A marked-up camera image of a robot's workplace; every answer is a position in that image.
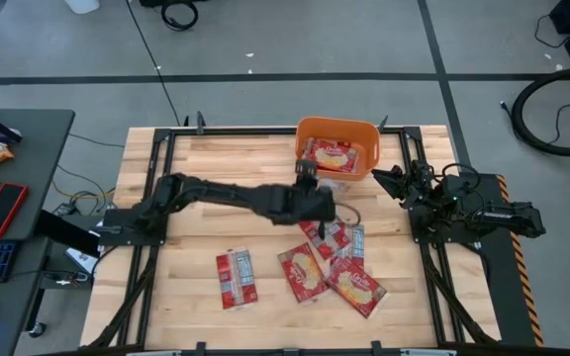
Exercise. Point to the black hazard-striped base plate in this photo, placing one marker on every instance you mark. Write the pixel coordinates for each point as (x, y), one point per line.
(503, 277)

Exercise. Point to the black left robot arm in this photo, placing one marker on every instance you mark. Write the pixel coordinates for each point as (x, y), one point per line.
(216, 190)

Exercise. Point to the white bucket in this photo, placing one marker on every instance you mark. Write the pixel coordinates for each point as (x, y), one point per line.
(82, 5)

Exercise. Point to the white paper label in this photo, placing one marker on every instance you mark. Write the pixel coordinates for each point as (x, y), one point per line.
(81, 259)

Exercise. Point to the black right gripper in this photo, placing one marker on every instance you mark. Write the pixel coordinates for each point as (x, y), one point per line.
(419, 185)

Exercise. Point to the red microwave popcorn bag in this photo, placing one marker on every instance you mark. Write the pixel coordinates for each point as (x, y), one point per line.
(332, 155)
(355, 288)
(335, 242)
(358, 243)
(237, 278)
(303, 272)

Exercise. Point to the black desk leg bar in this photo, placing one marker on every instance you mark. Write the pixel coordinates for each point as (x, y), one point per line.
(67, 232)

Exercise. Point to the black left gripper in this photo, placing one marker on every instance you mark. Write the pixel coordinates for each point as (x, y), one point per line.
(310, 205)

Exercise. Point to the red-cased smartphone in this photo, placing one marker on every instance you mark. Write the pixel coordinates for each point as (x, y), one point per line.
(2, 210)

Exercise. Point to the large black hoop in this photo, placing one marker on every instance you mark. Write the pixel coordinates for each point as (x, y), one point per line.
(515, 116)

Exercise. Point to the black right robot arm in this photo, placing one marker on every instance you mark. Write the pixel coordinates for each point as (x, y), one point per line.
(512, 220)

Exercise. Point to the black desk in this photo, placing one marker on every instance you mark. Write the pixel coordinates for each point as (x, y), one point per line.
(42, 148)

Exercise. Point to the black caster wheel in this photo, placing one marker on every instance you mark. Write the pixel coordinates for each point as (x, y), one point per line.
(37, 329)

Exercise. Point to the orange plastic basket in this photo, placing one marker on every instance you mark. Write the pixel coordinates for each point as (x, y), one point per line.
(314, 128)

